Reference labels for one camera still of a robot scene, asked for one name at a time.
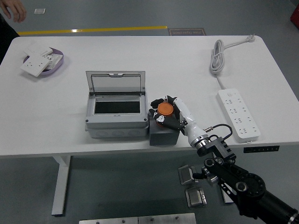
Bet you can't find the white power cord with plug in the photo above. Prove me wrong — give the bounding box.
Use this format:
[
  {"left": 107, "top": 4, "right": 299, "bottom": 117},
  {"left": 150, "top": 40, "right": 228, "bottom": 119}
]
[{"left": 209, "top": 34, "right": 257, "bottom": 91}]

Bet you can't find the grey electrical box with lid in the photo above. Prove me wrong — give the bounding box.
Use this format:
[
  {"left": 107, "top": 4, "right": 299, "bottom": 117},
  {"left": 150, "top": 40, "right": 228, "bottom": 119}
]
[{"left": 85, "top": 70, "right": 150, "bottom": 140}]

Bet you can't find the person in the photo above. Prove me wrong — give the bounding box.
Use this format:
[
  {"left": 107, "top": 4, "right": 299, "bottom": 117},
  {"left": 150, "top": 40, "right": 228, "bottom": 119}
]
[{"left": 0, "top": 13, "right": 21, "bottom": 65}]

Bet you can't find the metal base plate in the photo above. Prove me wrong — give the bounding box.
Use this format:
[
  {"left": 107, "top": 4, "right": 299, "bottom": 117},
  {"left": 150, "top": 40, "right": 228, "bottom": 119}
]
[{"left": 78, "top": 212, "right": 197, "bottom": 224}]

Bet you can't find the red object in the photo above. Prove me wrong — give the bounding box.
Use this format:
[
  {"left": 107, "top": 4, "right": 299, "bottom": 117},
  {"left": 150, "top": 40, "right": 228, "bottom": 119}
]
[{"left": 290, "top": 4, "right": 299, "bottom": 24}]

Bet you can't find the white power strip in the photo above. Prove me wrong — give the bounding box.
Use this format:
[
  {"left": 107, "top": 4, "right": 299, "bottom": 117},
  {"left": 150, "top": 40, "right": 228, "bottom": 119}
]
[{"left": 215, "top": 88, "right": 261, "bottom": 143}]

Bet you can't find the person's hand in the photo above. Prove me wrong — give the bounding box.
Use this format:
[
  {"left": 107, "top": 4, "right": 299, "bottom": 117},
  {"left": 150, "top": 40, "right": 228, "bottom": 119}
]
[{"left": 0, "top": 0, "right": 27, "bottom": 23}]

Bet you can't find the white switch panel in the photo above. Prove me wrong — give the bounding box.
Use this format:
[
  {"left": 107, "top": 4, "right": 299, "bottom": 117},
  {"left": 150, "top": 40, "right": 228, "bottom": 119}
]
[{"left": 23, "top": 44, "right": 54, "bottom": 56}]

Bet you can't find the white socket panel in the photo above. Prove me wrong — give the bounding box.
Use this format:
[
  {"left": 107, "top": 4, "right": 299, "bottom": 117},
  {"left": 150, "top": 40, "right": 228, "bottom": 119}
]
[{"left": 20, "top": 53, "right": 51, "bottom": 77}]

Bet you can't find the purple tray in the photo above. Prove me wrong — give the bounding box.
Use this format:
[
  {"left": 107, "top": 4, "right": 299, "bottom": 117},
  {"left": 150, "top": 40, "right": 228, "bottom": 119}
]
[{"left": 22, "top": 48, "right": 65, "bottom": 77}]

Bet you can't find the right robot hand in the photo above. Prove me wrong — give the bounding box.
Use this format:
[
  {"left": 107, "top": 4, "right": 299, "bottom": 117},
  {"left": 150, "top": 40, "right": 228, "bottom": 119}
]
[{"left": 149, "top": 94, "right": 208, "bottom": 147}]

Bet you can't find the orange cylinder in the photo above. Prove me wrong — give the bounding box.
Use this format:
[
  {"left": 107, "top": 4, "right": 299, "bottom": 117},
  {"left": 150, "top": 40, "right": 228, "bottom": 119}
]
[{"left": 156, "top": 102, "right": 175, "bottom": 128}]

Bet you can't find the white grey socket insert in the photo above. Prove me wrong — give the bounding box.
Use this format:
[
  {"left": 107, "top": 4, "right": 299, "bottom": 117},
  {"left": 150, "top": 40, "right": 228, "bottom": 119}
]
[{"left": 45, "top": 53, "right": 63, "bottom": 70}]

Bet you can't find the yellow floor tape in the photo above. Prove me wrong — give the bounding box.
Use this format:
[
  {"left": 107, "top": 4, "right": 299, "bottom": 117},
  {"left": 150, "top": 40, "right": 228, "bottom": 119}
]
[{"left": 18, "top": 25, "right": 168, "bottom": 36}]

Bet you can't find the grey cube with round hole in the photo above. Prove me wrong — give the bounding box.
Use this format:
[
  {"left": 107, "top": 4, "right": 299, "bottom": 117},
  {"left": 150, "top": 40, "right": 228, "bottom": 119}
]
[{"left": 148, "top": 109, "right": 180, "bottom": 147}]

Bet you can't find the black table control panel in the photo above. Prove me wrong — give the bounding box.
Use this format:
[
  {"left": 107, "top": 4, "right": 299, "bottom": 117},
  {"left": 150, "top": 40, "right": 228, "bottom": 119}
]
[{"left": 243, "top": 146, "right": 280, "bottom": 154}]

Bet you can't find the open metal clamp block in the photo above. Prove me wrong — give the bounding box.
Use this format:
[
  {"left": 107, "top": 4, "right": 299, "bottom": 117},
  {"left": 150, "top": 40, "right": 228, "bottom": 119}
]
[{"left": 178, "top": 165, "right": 199, "bottom": 186}]

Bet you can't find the closed metal clamp block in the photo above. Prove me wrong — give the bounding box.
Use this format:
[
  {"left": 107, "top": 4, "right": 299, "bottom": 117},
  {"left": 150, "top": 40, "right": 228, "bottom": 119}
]
[{"left": 185, "top": 186, "right": 208, "bottom": 208}]

